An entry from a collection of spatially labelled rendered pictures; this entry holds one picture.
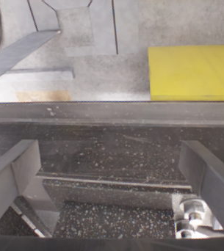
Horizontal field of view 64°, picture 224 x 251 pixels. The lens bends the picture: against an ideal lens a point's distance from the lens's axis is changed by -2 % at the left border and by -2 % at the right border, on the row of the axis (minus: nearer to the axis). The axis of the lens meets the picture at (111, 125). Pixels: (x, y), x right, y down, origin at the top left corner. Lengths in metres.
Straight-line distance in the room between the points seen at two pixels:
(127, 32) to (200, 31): 0.29
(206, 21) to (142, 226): 0.76
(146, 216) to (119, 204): 0.05
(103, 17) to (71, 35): 0.17
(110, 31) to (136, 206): 0.68
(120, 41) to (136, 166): 0.57
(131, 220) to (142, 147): 0.18
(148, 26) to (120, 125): 0.47
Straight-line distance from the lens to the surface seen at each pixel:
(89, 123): 0.54
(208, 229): 0.67
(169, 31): 0.86
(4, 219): 0.48
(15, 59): 0.63
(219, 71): 0.66
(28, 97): 1.16
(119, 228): 0.34
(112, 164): 0.43
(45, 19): 0.92
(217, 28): 0.90
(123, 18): 0.83
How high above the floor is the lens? 0.83
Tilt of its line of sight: 49 degrees down
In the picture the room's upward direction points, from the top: 168 degrees counter-clockwise
